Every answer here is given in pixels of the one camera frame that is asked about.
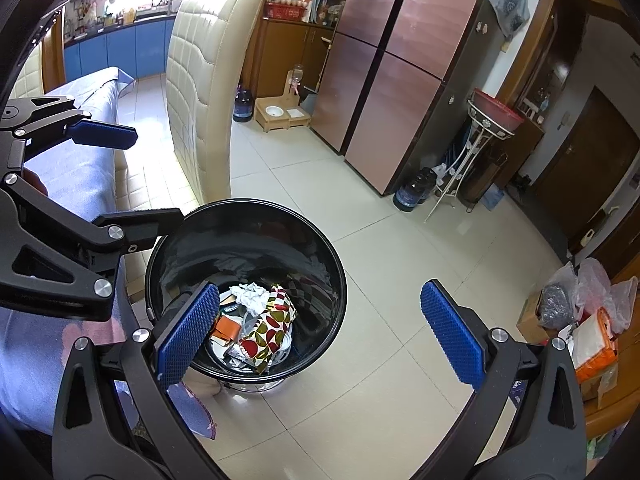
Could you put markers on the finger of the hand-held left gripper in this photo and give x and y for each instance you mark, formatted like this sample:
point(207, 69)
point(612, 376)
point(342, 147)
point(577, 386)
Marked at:
point(102, 135)
point(140, 225)

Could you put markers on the wooden shelf cabinet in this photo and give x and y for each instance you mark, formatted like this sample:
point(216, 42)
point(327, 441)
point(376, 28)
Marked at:
point(290, 45)

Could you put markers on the white metal stand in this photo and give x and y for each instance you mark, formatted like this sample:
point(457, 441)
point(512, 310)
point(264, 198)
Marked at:
point(470, 170)

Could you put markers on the white tissue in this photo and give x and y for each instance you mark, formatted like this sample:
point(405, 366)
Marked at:
point(250, 297)

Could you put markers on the red gold patterned wrapper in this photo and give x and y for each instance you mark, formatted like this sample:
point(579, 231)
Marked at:
point(267, 330)

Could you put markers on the cream quilted chair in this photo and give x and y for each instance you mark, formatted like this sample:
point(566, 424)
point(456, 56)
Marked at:
point(210, 85)
point(30, 75)

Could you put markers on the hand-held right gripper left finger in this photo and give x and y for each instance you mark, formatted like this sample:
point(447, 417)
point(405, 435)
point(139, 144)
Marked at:
point(187, 332)

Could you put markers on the red basin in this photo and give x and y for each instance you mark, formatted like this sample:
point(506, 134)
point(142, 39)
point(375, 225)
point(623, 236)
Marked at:
point(497, 112)

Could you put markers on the blue kitchen cabinets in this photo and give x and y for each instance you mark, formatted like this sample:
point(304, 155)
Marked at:
point(120, 45)

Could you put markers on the grey wall cloth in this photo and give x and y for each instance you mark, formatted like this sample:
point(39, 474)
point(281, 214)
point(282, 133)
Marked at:
point(510, 0)

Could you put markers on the copper refrigerator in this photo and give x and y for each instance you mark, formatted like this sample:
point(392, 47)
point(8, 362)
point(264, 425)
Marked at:
point(400, 60)

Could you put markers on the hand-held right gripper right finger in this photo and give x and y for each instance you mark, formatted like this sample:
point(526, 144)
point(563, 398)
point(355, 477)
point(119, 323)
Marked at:
point(452, 332)

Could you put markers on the blue printed tablecloth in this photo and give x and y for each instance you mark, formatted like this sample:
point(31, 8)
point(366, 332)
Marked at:
point(70, 175)

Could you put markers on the black trash bin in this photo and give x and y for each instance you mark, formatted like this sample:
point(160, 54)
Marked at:
point(300, 270)

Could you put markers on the wooden pet feeder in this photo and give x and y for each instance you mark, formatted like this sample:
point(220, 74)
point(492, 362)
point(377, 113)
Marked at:
point(280, 112)

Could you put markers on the blue water jug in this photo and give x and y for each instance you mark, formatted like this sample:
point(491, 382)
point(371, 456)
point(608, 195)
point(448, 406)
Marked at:
point(243, 105)
point(412, 192)

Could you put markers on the orange white bag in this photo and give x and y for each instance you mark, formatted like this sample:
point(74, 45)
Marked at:
point(595, 345)

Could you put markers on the brown wooden door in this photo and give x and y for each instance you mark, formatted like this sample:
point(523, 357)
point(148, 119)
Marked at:
point(590, 170)

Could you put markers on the brown cardboard box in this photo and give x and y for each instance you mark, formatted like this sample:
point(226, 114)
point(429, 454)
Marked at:
point(530, 320)

